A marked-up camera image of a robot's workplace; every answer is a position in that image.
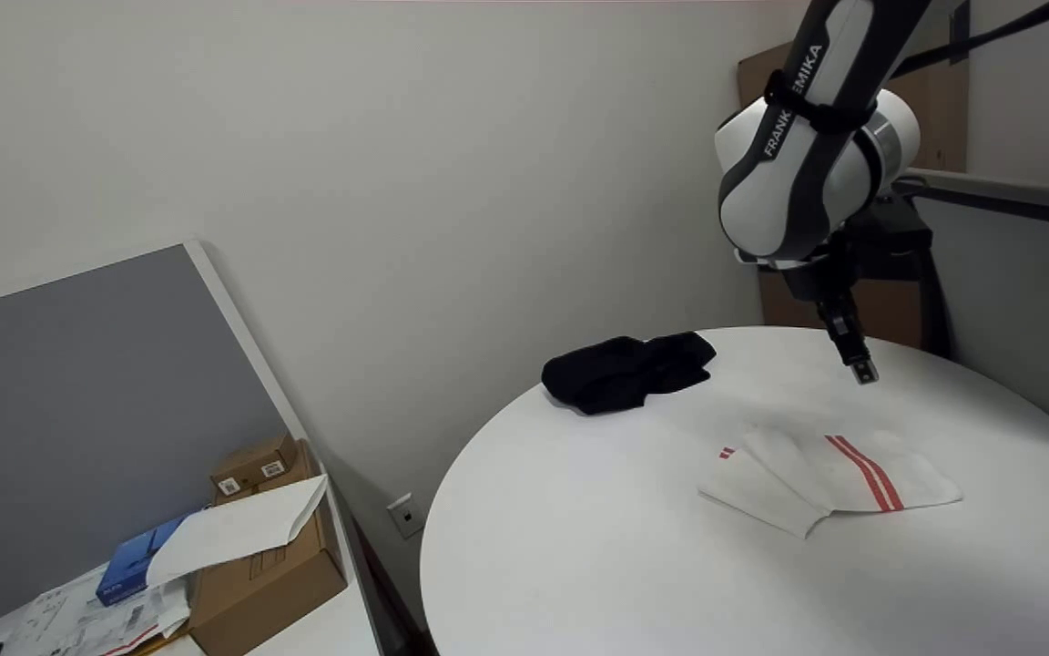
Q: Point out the white paper sheet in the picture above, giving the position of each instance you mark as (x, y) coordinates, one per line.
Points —
(238, 529)

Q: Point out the small cardboard box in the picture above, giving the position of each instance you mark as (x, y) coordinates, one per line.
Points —
(260, 468)

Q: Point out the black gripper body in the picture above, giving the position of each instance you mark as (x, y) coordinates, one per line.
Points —
(868, 281)

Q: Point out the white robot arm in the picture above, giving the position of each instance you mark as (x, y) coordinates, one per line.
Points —
(814, 150)

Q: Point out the grey partition panel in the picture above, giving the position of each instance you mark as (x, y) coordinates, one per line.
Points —
(119, 389)

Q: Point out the brown cardboard box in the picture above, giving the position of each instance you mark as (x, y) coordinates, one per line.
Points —
(245, 601)

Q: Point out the black folded cloth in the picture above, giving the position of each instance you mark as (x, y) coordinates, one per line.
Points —
(621, 371)

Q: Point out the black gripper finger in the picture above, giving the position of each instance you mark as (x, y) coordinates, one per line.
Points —
(866, 370)

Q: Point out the blue box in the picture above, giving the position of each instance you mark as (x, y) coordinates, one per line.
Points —
(130, 562)

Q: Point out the white towel with red stripes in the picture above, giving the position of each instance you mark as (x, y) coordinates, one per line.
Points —
(802, 479)

